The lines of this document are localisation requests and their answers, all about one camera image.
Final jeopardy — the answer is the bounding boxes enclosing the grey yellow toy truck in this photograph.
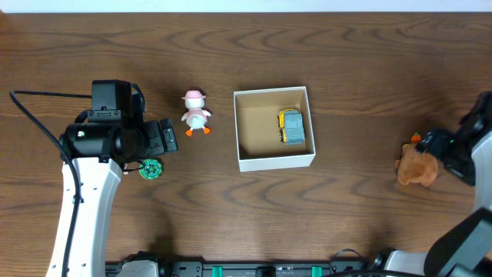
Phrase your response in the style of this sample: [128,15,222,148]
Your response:
[277,108,305,145]

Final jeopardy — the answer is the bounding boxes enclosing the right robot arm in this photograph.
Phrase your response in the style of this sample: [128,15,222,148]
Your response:
[382,92,491,277]

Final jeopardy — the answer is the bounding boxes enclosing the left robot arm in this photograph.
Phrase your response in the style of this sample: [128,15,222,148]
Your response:
[47,80,178,276]

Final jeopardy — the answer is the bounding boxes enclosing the brown plush toy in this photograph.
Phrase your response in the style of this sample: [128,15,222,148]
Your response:
[395,132,438,186]

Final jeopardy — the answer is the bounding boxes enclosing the white cardboard box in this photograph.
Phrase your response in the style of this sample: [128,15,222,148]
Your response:
[234,86,316,172]

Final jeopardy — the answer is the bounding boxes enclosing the green round spinning top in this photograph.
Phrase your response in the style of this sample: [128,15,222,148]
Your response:
[139,159,163,180]

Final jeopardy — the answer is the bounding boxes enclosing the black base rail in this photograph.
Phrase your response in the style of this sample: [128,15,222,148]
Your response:
[105,249,390,277]

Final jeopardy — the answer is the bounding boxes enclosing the white duck toy pink hat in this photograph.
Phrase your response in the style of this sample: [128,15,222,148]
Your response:
[181,90,211,137]

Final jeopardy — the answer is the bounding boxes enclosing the left black cable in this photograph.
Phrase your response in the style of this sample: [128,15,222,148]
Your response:
[9,90,93,277]

